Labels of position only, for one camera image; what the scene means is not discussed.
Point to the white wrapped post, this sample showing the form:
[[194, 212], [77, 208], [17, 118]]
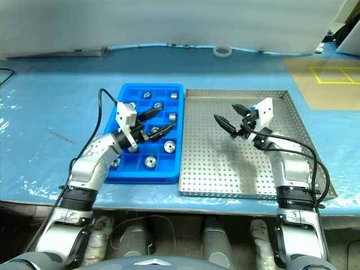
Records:
[[260, 239], [98, 236]]

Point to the blue compartment tray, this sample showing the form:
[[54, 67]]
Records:
[[132, 173]]

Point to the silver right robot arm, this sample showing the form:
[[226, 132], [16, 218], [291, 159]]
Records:
[[295, 171]]

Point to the white slanted panel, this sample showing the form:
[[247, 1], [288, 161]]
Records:
[[351, 43]]

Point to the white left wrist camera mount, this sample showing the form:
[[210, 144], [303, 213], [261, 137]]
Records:
[[126, 116]]

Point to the perforated metal tray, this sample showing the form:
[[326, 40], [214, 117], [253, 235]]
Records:
[[213, 174]]

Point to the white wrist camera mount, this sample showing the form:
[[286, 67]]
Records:
[[265, 110], [126, 116]]

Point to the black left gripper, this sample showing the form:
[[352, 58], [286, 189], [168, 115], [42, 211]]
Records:
[[139, 134]]

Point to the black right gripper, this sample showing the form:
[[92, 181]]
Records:
[[248, 125]]

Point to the blue table cover sheet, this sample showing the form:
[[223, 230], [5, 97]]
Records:
[[56, 98]]

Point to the small white object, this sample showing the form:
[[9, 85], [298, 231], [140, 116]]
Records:
[[319, 48]]

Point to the white backdrop board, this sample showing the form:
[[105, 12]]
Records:
[[168, 19]]

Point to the white tape roll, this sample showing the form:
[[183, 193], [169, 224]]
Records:
[[215, 52]]

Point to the dark grey rounded cylinder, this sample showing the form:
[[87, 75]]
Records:
[[132, 236], [215, 239]]

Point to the grey robot torso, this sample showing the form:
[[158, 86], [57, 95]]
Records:
[[152, 263]]

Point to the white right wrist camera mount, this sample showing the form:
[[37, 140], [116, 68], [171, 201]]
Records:
[[265, 110]]

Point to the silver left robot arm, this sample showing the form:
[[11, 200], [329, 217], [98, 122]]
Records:
[[87, 168]]

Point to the brown cardboard sheet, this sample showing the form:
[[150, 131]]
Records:
[[326, 92]]

